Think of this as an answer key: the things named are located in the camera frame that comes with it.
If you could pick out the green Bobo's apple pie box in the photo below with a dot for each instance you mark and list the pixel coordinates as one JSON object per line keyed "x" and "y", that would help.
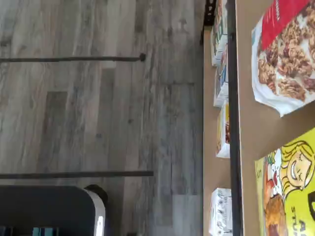
{"x": 295, "y": 172}

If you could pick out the white box with granola picture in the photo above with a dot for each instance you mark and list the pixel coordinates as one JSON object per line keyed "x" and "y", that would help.
{"x": 221, "y": 137}

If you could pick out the white box with colourful print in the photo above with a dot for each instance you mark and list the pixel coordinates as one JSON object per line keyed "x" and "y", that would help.
{"x": 220, "y": 88}
{"x": 219, "y": 37}

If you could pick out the black metal shelf rack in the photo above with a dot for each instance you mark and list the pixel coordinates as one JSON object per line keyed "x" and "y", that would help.
{"x": 233, "y": 123}

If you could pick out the white organic pantry box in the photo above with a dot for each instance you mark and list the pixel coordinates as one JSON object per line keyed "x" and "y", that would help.
{"x": 219, "y": 211}

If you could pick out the thin black table leg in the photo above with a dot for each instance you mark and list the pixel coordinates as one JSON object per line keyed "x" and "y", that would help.
{"x": 73, "y": 175}
{"x": 73, "y": 59}

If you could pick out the red purely elizabeth granola bag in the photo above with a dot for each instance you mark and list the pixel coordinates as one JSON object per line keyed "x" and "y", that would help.
{"x": 283, "y": 61}

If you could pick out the dark cart with white edge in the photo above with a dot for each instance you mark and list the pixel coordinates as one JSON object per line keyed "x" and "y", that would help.
{"x": 49, "y": 209}

